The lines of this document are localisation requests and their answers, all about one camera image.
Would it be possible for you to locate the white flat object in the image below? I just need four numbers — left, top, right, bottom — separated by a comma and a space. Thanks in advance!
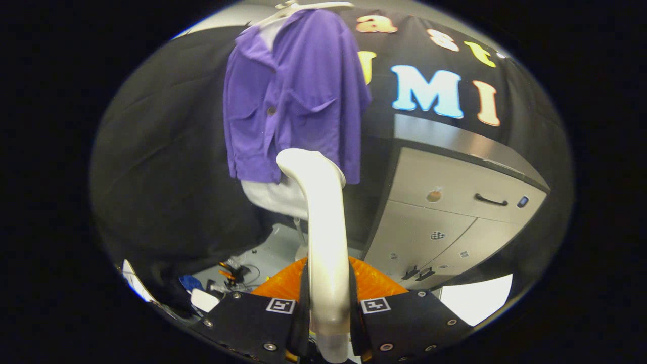
191, 288, 221, 313

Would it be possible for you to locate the grey cabinet with dark top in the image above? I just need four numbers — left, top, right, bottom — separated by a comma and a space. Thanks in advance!
361, 114, 551, 292

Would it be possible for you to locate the white garment steamer head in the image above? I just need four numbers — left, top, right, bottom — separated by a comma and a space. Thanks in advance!
276, 148, 352, 335

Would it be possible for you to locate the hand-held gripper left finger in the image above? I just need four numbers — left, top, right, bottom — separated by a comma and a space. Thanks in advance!
202, 257, 310, 363

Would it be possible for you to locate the purple corduroy jacket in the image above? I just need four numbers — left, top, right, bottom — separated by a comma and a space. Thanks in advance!
223, 9, 374, 186

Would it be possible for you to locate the white clothes hanger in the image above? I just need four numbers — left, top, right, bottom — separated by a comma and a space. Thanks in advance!
248, 0, 355, 29

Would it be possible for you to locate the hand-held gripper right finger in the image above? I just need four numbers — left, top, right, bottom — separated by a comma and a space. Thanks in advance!
349, 257, 473, 363

